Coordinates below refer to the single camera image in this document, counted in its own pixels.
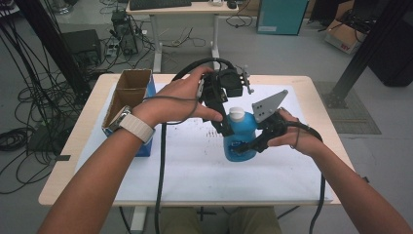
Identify dark computer tower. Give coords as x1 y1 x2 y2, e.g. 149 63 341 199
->
111 9 139 56

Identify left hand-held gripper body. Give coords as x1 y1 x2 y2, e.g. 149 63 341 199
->
198 64 254 113

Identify bundle of black floor cables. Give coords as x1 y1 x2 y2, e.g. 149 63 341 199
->
0 16 89 196

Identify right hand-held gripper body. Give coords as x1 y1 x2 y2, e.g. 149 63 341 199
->
252 90 289 139

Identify black cabinet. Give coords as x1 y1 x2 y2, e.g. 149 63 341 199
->
368 16 413 88

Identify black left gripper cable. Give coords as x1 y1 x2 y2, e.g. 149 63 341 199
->
154 58 236 234

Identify black case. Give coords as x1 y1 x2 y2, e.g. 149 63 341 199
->
61 29 102 66

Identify wristwatch with white band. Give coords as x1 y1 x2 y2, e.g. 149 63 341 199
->
108 105 156 145

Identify teal cabinet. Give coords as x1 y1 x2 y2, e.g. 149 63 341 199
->
256 0 310 36

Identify person's olive trousers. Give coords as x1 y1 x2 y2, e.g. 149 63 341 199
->
159 206 282 234

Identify black keyboard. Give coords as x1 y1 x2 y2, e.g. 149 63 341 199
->
129 0 193 12

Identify light wooden table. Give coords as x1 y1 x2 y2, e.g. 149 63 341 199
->
38 72 355 208

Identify brown cardboard box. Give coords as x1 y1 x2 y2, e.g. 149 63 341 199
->
324 0 368 55

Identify white desk with wooden top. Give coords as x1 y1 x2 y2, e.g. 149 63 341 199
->
126 0 240 73

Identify white table mat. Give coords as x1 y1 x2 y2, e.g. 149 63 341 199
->
75 82 334 203

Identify blue bottle with white cap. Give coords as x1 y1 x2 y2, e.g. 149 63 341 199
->
222 106 259 163

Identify person's left hand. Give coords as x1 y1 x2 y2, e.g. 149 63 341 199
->
131 65 225 130

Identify black metal stand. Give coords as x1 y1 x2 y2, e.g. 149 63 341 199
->
324 0 413 109
14 0 93 98

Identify blue cardboard box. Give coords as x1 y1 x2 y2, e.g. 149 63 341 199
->
101 68 157 158

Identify grey floor mat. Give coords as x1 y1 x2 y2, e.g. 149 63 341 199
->
314 81 383 136

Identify white table leg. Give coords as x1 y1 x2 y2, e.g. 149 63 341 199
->
130 206 149 234

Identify person's right hand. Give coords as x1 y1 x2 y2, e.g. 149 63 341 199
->
267 106 321 157

